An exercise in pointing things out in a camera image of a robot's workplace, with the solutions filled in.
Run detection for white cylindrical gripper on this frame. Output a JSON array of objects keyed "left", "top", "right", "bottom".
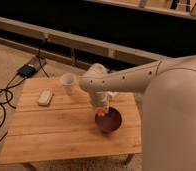
[{"left": 89, "top": 92, "right": 110, "bottom": 114}]

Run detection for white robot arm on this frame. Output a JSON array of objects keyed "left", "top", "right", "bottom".
[{"left": 79, "top": 55, "right": 196, "bottom": 171}]

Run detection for dark purple ceramic bowl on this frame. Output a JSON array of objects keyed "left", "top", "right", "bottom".
[{"left": 95, "top": 107, "right": 122, "bottom": 133}]

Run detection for white small carton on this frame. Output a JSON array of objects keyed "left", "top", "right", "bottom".
[{"left": 108, "top": 92, "right": 119, "bottom": 100}]

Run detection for white paper cup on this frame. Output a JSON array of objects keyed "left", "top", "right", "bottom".
[{"left": 59, "top": 73, "right": 75, "bottom": 96}]

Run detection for wooden low table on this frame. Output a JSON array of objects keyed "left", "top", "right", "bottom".
[{"left": 0, "top": 77, "right": 141, "bottom": 164}]

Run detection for white rectangular bar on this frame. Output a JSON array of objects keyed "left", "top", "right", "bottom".
[{"left": 38, "top": 90, "right": 53, "bottom": 106}]

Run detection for blue black power box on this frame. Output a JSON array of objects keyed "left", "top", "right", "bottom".
[{"left": 17, "top": 64, "right": 36, "bottom": 78}]

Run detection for long white shelf rail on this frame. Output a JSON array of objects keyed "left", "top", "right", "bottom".
[{"left": 0, "top": 17, "right": 167, "bottom": 65}]

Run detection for black cable bundle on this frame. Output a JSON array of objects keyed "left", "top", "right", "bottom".
[{"left": 0, "top": 39, "right": 49, "bottom": 153}]

